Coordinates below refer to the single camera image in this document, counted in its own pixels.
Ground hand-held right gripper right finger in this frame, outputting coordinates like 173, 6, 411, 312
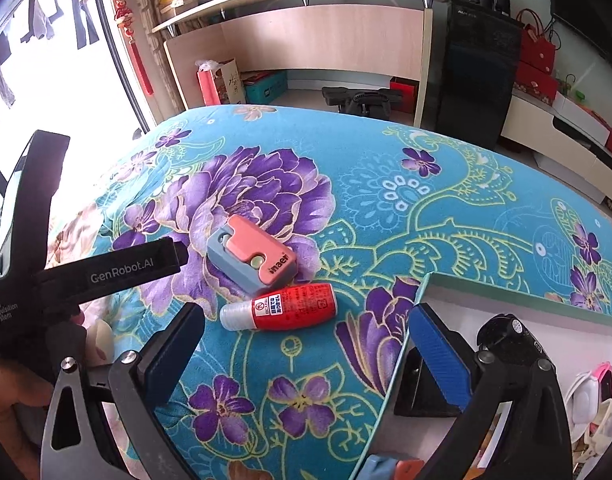
407, 302, 574, 480

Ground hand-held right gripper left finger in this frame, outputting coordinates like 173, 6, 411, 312
38, 301, 207, 480

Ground red glue bottle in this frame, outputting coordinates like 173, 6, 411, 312
219, 282, 343, 332

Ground pink and blue small box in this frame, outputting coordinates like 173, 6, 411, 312
206, 215, 298, 298

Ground teal cardboard box tray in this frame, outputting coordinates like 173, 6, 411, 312
353, 272, 612, 480

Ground white curved plastic device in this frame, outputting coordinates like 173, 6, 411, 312
566, 370, 599, 431

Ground pink smart watch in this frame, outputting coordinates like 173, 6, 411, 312
588, 361, 612, 411

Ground white rectangular plastic frame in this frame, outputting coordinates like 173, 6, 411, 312
583, 400, 612, 466

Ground person's left hand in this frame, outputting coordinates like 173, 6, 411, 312
0, 317, 113, 480

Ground floral teal blanket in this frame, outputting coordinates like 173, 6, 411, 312
46, 105, 612, 480

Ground white television cabinet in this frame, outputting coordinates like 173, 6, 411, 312
501, 87, 612, 206

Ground small red box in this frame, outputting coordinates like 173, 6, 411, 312
390, 76, 419, 113

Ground hanging dark shirt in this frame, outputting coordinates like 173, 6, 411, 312
18, 0, 54, 43

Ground teal storage box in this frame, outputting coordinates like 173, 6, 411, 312
243, 71, 289, 103

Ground black floor exerciser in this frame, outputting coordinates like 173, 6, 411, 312
322, 86, 404, 120

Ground hanging dark trousers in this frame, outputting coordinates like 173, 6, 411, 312
51, 0, 99, 51

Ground patterned curtain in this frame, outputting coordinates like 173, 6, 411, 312
131, 0, 197, 111

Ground red knot hanging ornament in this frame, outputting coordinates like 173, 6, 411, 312
102, 0, 154, 96

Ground white flat box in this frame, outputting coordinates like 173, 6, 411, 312
551, 92, 612, 146

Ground red gift box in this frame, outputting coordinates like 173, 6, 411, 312
513, 60, 559, 106

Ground black water dispenser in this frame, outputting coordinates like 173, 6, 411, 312
433, 0, 524, 148

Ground red gift bag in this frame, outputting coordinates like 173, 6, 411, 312
516, 8, 557, 75

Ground beige curved shelf desk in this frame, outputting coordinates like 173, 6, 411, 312
151, 0, 457, 128

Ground wall television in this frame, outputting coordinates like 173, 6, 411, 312
546, 0, 612, 68

